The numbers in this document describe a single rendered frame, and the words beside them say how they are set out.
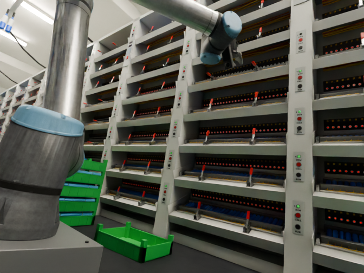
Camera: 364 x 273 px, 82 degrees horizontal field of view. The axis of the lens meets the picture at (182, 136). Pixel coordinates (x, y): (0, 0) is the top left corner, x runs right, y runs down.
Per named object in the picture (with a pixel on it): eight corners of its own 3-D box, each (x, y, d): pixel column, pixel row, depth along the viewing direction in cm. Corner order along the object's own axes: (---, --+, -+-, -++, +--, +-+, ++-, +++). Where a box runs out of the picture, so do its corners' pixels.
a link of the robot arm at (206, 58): (207, 50, 86) (208, 24, 89) (196, 64, 97) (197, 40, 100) (227, 56, 89) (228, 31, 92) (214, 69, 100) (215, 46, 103)
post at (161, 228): (164, 240, 117) (203, -19, 158) (152, 236, 122) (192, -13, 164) (184, 236, 132) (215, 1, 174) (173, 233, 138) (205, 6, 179)
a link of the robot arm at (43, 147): (-33, 173, 39) (8, 90, 44) (6, 175, 55) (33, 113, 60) (56, 190, 43) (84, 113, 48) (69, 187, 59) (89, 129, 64)
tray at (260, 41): (290, 38, 107) (289, 10, 106) (192, 65, 143) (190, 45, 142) (297, 47, 123) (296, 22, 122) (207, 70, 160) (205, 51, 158)
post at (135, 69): (95, 215, 159) (140, 16, 201) (88, 213, 165) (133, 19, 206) (117, 215, 174) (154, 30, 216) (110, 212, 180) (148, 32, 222)
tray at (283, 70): (290, 73, 102) (288, 53, 101) (188, 92, 139) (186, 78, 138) (297, 78, 118) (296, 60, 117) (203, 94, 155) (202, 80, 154)
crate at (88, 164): (58, 164, 112) (62, 150, 114) (41, 162, 124) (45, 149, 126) (105, 172, 136) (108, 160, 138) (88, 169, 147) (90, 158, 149)
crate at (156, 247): (92, 242, 96) (97, 223, 98) (125, 237, 112) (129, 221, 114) (141, 263, 79) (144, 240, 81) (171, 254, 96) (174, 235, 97)
